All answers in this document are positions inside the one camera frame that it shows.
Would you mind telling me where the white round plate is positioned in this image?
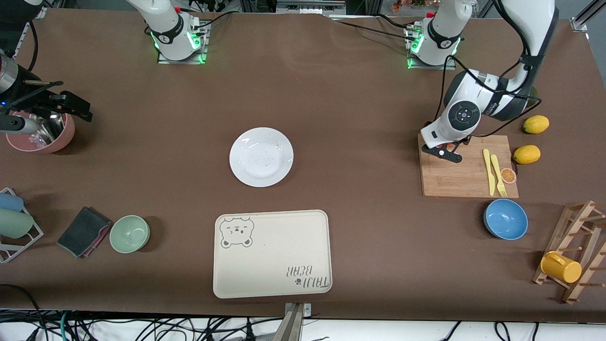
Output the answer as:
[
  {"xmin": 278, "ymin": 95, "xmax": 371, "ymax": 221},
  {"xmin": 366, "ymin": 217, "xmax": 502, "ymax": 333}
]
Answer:
[{"xmin": 229, "ymin": 127, "xmax": 294, "ymax": 188}]

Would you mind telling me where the pink bowl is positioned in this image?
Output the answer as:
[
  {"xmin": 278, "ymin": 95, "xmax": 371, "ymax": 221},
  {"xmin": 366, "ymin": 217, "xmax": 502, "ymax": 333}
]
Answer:
[{"xmin": 6, "ymin": 111, "xmax": 75, "ymax": 154}]

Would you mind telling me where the shiny metal object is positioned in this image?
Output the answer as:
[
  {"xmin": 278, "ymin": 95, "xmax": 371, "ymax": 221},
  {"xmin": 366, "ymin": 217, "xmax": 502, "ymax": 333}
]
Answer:
[{"xmin": 26, "ymin": 113, "xmax": 66, "ymax": 145}]

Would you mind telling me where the light blue cup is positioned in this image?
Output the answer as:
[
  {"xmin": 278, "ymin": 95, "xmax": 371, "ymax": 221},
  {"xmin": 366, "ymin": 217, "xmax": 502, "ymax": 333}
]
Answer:
[{"xmin": 0, "ymin": 192, "xmax": 24, "ymax": 212}]

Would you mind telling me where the dark grey folded cloth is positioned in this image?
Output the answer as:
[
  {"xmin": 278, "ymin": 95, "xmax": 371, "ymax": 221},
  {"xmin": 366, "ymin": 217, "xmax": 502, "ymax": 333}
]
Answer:
[{"xmin": 57, "ymin": 206, "xmax": 113, "ymax": 259}]

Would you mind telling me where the pale green cup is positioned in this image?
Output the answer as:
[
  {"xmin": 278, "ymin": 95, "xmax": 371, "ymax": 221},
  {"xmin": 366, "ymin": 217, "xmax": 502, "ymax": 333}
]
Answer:
[{"xmin": 0, "ymin": 208, "xmax": 35, "ymax": 239}]

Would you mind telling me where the pale green bowl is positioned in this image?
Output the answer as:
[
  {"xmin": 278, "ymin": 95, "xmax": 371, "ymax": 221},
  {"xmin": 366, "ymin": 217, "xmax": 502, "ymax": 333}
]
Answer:
[{"xmin": 109, "ymin": 215, "xmax": 151, "ymax": 254}]

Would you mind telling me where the cream tray with bear print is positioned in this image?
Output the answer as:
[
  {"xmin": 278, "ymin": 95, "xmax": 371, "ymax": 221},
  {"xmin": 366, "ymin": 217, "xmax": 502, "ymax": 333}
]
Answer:
[{"xmin": 213, "ymin": 209, "xmax": 333, "ymax": 299}]

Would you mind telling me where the grey metal box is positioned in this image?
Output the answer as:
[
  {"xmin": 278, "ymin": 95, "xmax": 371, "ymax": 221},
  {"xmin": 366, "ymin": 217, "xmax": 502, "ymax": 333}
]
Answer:
[{"xmin": 276, "ymin": 0, "xmax": 347, "ymax": 15}]

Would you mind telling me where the bamboo cutting board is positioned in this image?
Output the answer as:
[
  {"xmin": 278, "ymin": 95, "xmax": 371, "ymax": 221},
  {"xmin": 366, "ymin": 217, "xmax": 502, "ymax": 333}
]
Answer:
[{"xmin": 417, "ymin": 133, "xmax": 519, "ymax": 198}]

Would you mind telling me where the yellow plastic knife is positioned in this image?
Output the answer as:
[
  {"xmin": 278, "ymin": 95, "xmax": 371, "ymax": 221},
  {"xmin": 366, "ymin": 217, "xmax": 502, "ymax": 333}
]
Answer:
[{"xmin": 482, "ymin": 148, "xmax": 496, "ymax": 196}]

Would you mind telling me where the yellow plastic fork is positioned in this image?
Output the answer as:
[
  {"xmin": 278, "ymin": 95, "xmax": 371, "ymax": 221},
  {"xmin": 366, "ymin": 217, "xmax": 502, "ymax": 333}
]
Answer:
[{"xmin": 490, "ymin": 154, "xmax": 508, "ymax": 198}]

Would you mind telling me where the blue bowl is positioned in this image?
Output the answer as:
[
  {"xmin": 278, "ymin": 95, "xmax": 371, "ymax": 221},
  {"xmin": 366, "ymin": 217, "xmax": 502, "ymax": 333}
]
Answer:
[{"xmin": 483, "ymin": 198, "xmax": 529, "ymax": 241}]

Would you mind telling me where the yellow lemon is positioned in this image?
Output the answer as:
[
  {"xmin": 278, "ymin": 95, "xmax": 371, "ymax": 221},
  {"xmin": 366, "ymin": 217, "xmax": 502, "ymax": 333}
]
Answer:
[
  {"xmin": 513, "ymin": 144, "xmax": 541, "ymax": 165},
  {"xmin": 523, "ymin": 115, "xmax": 550, "ymax": 135}
]

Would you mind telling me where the yellow mug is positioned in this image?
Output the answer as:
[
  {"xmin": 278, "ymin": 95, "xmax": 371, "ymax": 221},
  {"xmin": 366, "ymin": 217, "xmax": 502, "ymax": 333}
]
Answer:
[{"xmin": 540, "ymin": 251, "xmax": 582, "ymax": 284}]

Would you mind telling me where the aluminium corner bar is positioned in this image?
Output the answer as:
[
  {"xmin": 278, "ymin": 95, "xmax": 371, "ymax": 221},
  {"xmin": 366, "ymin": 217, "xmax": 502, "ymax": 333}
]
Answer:
[{"xmin": 570, "ymin": 0, "xmax": 598, "ymax": 32}]

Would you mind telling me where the wooden mug rack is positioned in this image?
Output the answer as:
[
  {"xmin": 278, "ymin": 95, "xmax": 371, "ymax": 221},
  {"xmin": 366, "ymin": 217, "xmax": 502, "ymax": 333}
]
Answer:
[{"xmin": 532, "ymin": 200, "xmax": 606, "ymax": 305}]

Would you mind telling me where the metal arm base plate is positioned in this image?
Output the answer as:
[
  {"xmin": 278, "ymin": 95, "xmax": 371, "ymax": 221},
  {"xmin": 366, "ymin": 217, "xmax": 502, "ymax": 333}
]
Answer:
[
  {"xmin": 406, "ymin": 26, "xmax": 457, "ymax": 71},
  {"xmin": 156, "ymin": 21, "xmax": 210, "ymax": 65}
]

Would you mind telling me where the white wire cup rack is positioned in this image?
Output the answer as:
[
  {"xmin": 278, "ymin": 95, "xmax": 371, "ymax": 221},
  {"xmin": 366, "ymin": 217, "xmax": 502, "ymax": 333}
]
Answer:
[{"xmin": 0, "ymin": 188, "xmax": 44, "ymax": 264}]

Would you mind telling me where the black table cable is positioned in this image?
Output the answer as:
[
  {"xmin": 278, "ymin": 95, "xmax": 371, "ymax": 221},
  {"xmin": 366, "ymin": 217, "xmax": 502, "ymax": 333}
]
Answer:
[
  {"xmin": 192, "ymin": 10, "xmax": 233, "ymax": 30},
  {"xmin": 331, "ymin": 16, "xmax": 415, "ymax": 40}
]

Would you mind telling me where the aluminium profile post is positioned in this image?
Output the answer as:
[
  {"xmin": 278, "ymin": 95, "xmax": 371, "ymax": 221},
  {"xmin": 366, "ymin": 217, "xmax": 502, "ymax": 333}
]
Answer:
[{"xmin": 272, "ymin": 302, "xmax": 312, "ymax": 341}]

